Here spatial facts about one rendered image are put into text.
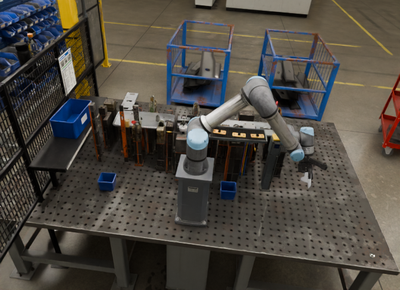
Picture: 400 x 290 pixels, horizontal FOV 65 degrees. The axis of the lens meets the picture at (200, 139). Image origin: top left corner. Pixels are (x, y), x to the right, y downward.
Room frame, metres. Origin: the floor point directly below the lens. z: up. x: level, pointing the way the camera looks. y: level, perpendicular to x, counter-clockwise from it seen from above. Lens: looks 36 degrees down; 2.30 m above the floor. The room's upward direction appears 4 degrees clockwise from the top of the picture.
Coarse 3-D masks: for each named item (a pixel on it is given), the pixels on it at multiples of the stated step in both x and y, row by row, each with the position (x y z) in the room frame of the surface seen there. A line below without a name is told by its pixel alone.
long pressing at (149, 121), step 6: (126, 114) 2.06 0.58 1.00; (132, 114) 2.07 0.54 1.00; (144, 114) 2.08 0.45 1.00; (150, 114) 2.09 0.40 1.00; (156, 114) 2.09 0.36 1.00; (162, 114) 2.10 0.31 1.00; (168, 114) 2.11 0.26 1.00; (114, 120) 1.97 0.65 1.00; (132, 120) 1.98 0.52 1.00; (144, 120) 1.99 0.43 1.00; (150, 120) 2.00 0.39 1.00; (168, 120) 2.03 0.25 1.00; (228, 120) 2.09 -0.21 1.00; (234, 120) 2.10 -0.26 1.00; (120, 126) 1.90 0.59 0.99; (144, 126) 1.91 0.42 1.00; (150, 126) 1.91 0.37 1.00; (156, 126) 1.93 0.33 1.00; (258, 126) 2.03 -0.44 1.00; (264, 126) 2.04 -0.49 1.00; (288, 126) 2.07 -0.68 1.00; (270, 132) 1.96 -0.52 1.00
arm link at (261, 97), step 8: (256, 88) 1.46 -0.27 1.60; (264, 88) 1.45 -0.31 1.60; (256, 96) 1.41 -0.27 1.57; (264, 96) 1.40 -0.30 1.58; (272, 96) 1.42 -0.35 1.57; (256, 104) 1.40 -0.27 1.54; (264, 104) 1.38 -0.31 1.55; (272, 104) 1.39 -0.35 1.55; (264, 112) 1.37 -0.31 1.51; (272, 112) 1.37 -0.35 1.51; (272, 120) 1.38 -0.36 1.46; (280, 120) 1.39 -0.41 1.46; (272, 128) 1.40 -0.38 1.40; (280, 128) 1.38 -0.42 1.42; (288, 128) 1.41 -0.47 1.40; (280, 136) 1.39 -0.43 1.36; (288, 136) 1.39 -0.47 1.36; (288, 144) 1.39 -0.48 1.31; (296, 144) 1.40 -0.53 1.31; (296, 152) 1.37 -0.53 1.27; (296, 160) 1.37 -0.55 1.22
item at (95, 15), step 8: (80, 0) 4.54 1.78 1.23; (88, 0) 4.81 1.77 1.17; (96, 0) 5.13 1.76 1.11; (80, 8) 4.51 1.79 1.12; (88, 8) 4.77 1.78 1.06; (96, 8) 5.09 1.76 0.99; (80, 16) 4.45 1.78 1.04; (88, 16) 4.75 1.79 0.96; (96, 16) 5.05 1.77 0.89; (96, 24) 5.01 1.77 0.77; (80, 32) 4.38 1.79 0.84; (96, 32) 4.98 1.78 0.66; (104, 32) 5.21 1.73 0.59; (96, 40) 4.95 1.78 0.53; (104, 40) 5.18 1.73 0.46; (96, 48) 4.92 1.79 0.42; (104, 48) 5.18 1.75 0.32; (96, 56) 4.89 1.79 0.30; (104, 56) 5.14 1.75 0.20; (104, 64) 5.18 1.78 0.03
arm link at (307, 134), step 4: (304, 128) 1.57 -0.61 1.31; (308, 128) 1.56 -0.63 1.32; (312, 128) 1.57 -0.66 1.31; (300, 132) 1.55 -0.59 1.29; (304, 132) 1.54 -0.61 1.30; (308, 132) 1.54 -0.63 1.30; (312, 132) 1.55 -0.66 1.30; (304, 136) 1.53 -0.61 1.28; (308, 136) 1.53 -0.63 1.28; (312, 136) 1.53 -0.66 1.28; (304, 140) 1.52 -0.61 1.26; (308, 140) 1.52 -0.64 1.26; (312, 140) 1.53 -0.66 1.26; (304, 144) 1.51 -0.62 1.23; (308, 144) 1.51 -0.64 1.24; (312, 144) 1.52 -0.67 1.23
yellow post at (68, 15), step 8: (64, 0) 2.44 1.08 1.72; (72, 0) 2.49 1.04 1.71; (64, 8) 2.44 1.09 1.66; (72, 8) 2.46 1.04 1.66; (64, 16) 2.44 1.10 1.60; (72, 16) 2.44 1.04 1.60; (64, 24) 2.44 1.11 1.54; (72, 24) 2.44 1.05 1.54; (64, 32) 2.44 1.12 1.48; (72, 40) 2.44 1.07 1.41; (80, 40) 2.51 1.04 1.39; (72, 48) 2.44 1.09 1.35; (80, 48) 2.49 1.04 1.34; (72, 56) 2.44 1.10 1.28; (80, 56) 2.46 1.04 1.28; (80, 64) 2.44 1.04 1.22; (80, 72) 2.44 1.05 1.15; (88, 88) 2.51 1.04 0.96
